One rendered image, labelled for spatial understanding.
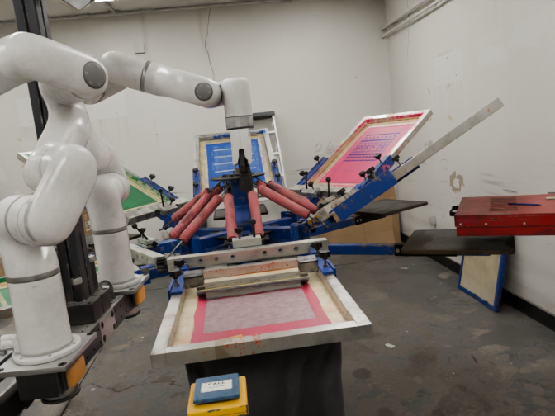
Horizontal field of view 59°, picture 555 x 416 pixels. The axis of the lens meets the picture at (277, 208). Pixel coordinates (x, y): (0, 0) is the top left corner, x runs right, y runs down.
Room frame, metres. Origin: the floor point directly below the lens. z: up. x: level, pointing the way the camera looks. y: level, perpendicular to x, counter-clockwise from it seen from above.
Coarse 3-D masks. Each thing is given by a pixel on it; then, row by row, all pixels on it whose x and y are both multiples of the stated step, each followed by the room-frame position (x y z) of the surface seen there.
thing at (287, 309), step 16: (288, 288) 1.72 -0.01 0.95; (304, 288) 1.70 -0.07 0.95; (256, 304) 1.59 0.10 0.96; (272, 304) 1.57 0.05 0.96; (288, 304) 1.55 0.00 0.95; (304, 304) 1.54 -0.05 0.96; (272, 320) 1.43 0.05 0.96; (288, 320) 1.41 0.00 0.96; (304, 320) 1.40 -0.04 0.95; (320, 320) 1.39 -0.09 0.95
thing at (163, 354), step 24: (240, 264) 1.99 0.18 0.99; (264, 264) 1.97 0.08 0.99; (288, 264) 1.98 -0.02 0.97; (336, 288) 1.56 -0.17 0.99; (168, 312) 1.50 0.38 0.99; (360, 312) 1.33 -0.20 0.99; (168, 336) 1.30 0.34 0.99; (264, 336) 1.23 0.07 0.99; (288, 336) 1.22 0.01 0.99; (312, 336) 1.23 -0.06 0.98; (336, 336) 1.23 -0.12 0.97; (360, 336) 1.24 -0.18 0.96; (168, 360) 1.20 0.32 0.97; (192, 360) 1.20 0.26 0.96
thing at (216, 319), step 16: (208, 304) 1.64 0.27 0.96; (224, 304) 1.62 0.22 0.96; (240, 304) 1.60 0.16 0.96; (208, 320) 1.48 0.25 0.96; (224, 320) 1.47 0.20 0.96; (240, 320) 1.45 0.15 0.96; (256, 320) 1.44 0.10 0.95; (192, 336) 1.37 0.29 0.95; (208, 336) 1.36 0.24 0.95; (224, 336) 1.35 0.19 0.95
